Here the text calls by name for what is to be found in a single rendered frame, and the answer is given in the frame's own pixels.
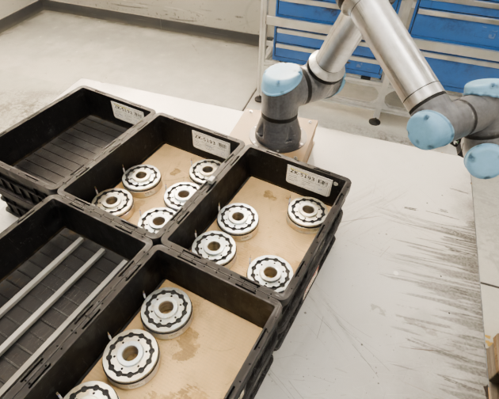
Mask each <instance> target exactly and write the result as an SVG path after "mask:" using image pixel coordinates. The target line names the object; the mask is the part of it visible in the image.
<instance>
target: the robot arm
mask: <svg viewBox="0 0 499 399"><path fill-rule="evenodd" d="M335 1H336V3H337V5H338V7H339V8H340V10H341V13H340V14H339V16H338V18H337V19H336V21H335V23H334V25H333V27H332V28H331V30H330V32H329V34H328V36H327V37H326V39H325V41H324V43H323V45H322V46H321V48H320V50H317V51H315V52H314V53H312V54H311V56H310V58H309V59H308V61H307V63H306V64H305V65H303V66H298V65H296V64H294V63H277V64H274V65H272V66H270V67H269V68H268V69H267V70H266V71H265V72H264V74H263V78H262V83H261V117H260V119H259V121H258V123H257V126H256V130H255V138H256V140H257V141H258V142H259V143H260V144H261V145H263V146H267V147H269V148H273V149H286V148H289V147H292V146H295V145H296V144H297V143H299V141H300V139H301V134H302V132H301V128H300V125H299V120H298V111H299V106H301V105H306V104H309V103H311V102H315V101H319V100H322V99H326V98H330V97H332V96H334V95H336V94H338V93H339V92H341V90H342V89H343V87H344V85H345V77H346V72H345V64H346V63H347V61H348V60H349V58H350V56H351V55H352V53H353V52H354V51H355V49H356V47H357V46H358V44H359V43H360V41H361V40H362V39H363V38H364V40H365V41H366V43H367V45H368V46H369V48H370V49H371V52H372V53H373V55H374V56H375V58H376V60H377V61H378V63H379V65H380V66H381V67H382V69H383V71H384V73H385V75H386V76H387V78H388V79H389V81H390V83H391V85H392V86H393V87H394V90H395V91H396V93H397V95H398V96H399V98H400V99H401V101H402V103H403V104H404V106H405V107H406V109H407V111H408V113H409V114H410V116H411V117H410V119H409V121H408V123H407V127H406V130H407V131H408V138H409V140H410V142H411V143H412V144H413V145H414V146H415V147H417V148H419V149H421V150H432V149H436V148H438V147H442V146H446V145H447V144H449V143H450V144H451V145H453V146H454V147H456V151H457V155H459V156H460V157H461V158H464V159H463V163H464V165H465V167H466V168H467V171H468V172H469V173H470V174H471V175H472V176H473V177H476V178H479V179H485V180H486V179H491V178H494V177H497V176H498V175H499V78H485V79H478V80H474V81H471V82H468V83H467V84H466V85H465V86H464V93H463V97H461V98H459V99H456V100H453V101H452V100H451V99H450V97H449V96H448V95H447V93H446V92H445V89H444V87H443V86H442V85H441V84H440V81H439V80H438V78H437V77H436V75H435V74H434V72H433V71H432V68H431V67H430V65H429V64H428V63H427V61H426V59H425V57H424V56H423V55H422V53H421V51H420V50H419V48H418V47H417V45H416V44H415V42H414V41H413V38H412V37H411V35H410V34H409V33H408V31H407V29H406V27H405V26H404V24H403V23H402V21H401V20H400V18H399V16H398V15H397V14H396V12H395V11H394V8H393V7H392V5H393V4H394V2H395V1H396V0H335ZM454 141H456V142H457V143H458V144H457V143H455V144H454Z"/></svg>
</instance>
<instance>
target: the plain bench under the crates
mask: <svg viewBox="0 0 499 399"><path fill-rule="evenodd" d="M79 86H89V87H92V88H95V89H99V90H100V91H103V92H106V93H110V94H112V95H114V96H117V97H121V98H123V99H126V100H128V101H132V102H135V103H137V104H140V105H143V106H146V107H148V108H152V109H154V110H155V111H156V113H158V112H164V113H166V114H168V115H171V116H175V117H177V118H180V119H182V120H186V121H188V122H191V123H194V124H197V125H200V126H202V127H206V128H208V129H211V130H213V131H217V132H220V133H222V134H225V135H229V134H230V133H231V132H232V130H233V129H234V126H235V125H236V123H237V122H238V121H239V119H240V118H241V116H242V114H243V112H244V111H240V110H236V109H232V108H225V107H221V106H217V105H213V104H206V103H202V102H198V101H191V100H187V99H183V98H179V97H171V96H167V95H164V94H160V93H152V92H148V91H144V90H141V89H133V88H129V87H125V86H121V85H114V84H110V83H106V82H99V81H95V80H91V79H87V78H80V79H79V80H77V81H76V82H75V83H74V84H73V85H71V86H70V87H69V88H68V89H66V90H65V91H63V92H62V93H61V94H60V95H58V96H57V97H56V98H55V99H54V100H52V101H51V102H50V103H52V102H53V101H55V100H57V99H59V98H60V97H62V96H63V95H65V94H67V93H69V92H70V91H72V90H73V89H76V88H77V87H79ZM50 103H48V104H47V105H49V104H50ZM313 141H314V146H313V149H312V151H311V153H310V157H309V160H308V162H307V164H310V165H314V166H316V167H318V168H321V169H325V170H328V171H330V172H332V173H336V174H339V175H342V176H343V177H347V178H348V179H350V180H351V182H352V185H351V188H350V191H349V193H348V195H347V197H346V198H345V202H344V204H343V206H342V208H341V209H342V210H343V216H342V220H341V223H340V225H339V227H338V228H337V232H336V233H335V235H334V236H335V238H336V240H335V242H334V244H333V246H332V248H331V250H330V251H329V254H328V256H327V258H326V260H325V262H324V264H323V266H322V268H321V270H320V272H319V273H318V275H317V277H316V279H315V281H314V283H313V285H312V287H311V289H310V291H309V293H308V295H307V297H306V299H305V300H304V302H303V304H302V306H301V308H300V310H299V312H298V314H297V316H296V318H295V320H294V322H293V324H292V326H291V328H290V329H289V331H288V334H287V335H286V337H285V339H284V342H283V343H282V345H281V347H280V349H279V350H277V351H274V352H273V354H272V355H273V362H272V365H271V367H270V368H269V371H268V373H267V374H266V376H265V379H264V381H263V382H262V384H261V386H260V388H259V390H258V391H257V394H256V396H255V398H254V399H490V395H489V376H488V367H487V357H486V338H485V329H484V320H483V310H482V292H481V282H480V272H479V262H478V245H477V235H476V225H475V216H474V197H473V188H472V179H471V174H470V173H469V172H468V171H467V168H466V167H465V165H464V163H463V159H464V158H461V157H460V156H459V155H454V154H447V153H443V152H439V151H435V150H421V149H419V148H417V147H415V146H409V145H405V144H401V143H396V142H390V141H386V140H382V139H374V138H371V137H367V136H362V135H355V134H351V133H348V132H343V131H336V130H332V129H328V128H324V127H316V132H315V135H314V139H313ZM6 207H7V204H6V205H5V206H4V207H3V208H2V209H1V210H0V233H1V232H2V231H3V230H5V229H6V228H7V227H9V226H10V225H11V224H13V223H14V222H16V221H17V220H18V219H19V218H18V217H16V216H14V215H12V214H10V213H9V212H7V211H6Z"/></svg>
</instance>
